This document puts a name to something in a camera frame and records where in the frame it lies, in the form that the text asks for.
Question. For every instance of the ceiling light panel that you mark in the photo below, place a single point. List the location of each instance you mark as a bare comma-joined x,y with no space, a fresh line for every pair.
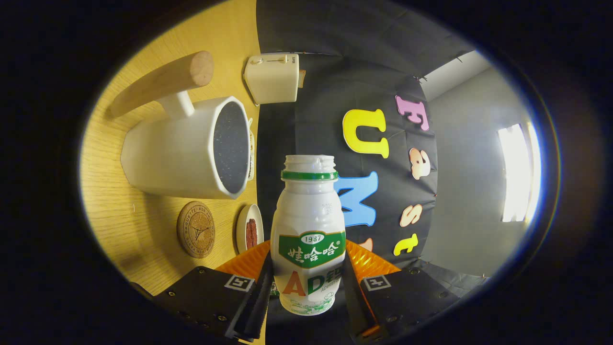
515,172

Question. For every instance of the black backdrop cloth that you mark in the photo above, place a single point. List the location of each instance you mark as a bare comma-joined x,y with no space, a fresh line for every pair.
325,120

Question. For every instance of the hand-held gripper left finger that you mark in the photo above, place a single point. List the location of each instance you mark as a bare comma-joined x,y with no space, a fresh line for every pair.
258,306

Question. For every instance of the white juice bottle green label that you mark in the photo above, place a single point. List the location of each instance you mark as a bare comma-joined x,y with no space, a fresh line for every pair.
306,215

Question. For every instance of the bread slice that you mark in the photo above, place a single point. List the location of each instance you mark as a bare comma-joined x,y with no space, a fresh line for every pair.
302,79

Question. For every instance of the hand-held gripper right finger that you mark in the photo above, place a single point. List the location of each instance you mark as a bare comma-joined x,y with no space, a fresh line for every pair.
357,306

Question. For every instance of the red meat slices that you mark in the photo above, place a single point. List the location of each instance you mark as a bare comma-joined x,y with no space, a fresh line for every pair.
251,234

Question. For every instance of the cream toaster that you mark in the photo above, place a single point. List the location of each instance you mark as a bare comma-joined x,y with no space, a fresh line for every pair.
270,79

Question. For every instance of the round cork coaster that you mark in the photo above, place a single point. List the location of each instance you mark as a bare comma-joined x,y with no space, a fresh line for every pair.
196,230

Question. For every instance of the wooden table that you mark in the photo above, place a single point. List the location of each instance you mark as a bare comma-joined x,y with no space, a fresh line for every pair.
115,211

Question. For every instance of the white round plate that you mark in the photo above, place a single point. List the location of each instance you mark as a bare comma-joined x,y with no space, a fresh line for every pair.
241,230

